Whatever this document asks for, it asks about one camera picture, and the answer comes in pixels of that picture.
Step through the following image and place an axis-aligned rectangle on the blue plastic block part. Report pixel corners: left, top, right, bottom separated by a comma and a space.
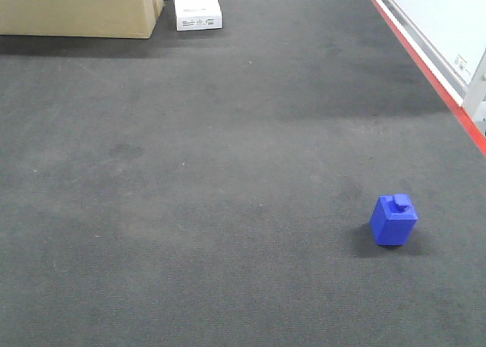
370, 194, 418, 246

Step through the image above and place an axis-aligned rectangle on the white long carton box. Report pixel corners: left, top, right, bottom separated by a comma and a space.
174, 0, 222, 32

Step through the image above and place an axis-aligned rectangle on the large cardboard box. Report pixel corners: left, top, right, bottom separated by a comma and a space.
1, 0, 164, 39

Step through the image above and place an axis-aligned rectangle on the red conveyor side rail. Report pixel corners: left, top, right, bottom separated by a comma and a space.
371, 0, 485, 155

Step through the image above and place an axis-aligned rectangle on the white panel with aluminium frame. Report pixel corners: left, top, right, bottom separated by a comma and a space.
388, 0, 485, 125

